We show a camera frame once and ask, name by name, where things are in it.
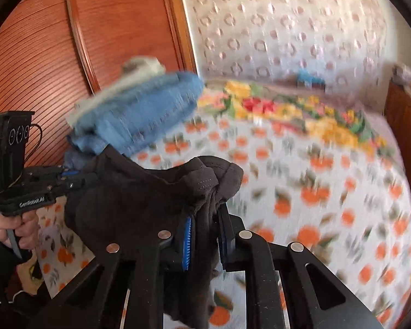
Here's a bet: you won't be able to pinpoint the black pants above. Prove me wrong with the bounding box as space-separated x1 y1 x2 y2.
64 147 243 328

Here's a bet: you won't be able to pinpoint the person's left hand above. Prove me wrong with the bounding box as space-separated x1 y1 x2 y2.
0 210 39 250

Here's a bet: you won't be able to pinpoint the folded blue jeans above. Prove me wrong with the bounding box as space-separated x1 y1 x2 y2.
64 71 205 169

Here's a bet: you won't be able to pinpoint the orange-print bed sheet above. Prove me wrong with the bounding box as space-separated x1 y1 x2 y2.
35 109 411 329

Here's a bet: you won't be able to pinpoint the folded beige pants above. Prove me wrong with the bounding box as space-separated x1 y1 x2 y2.
65 56 166 127

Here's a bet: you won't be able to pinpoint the wooden wardrobe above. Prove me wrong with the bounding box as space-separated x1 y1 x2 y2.
0 0 195 165

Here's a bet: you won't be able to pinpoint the floral blanket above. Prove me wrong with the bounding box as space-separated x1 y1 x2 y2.
197 80 395 159

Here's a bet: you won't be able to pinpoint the cardboard box with blue item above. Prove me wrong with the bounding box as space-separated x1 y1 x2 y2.
296 70 326 92

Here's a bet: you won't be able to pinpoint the pink circle-pattern curtain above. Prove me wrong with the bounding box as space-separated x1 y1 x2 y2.
183 0 386 92

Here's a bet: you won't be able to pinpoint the stack of papers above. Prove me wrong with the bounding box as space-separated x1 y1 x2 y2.
392 63 411 86

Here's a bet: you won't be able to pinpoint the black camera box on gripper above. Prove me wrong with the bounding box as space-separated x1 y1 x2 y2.
0 111 35 193

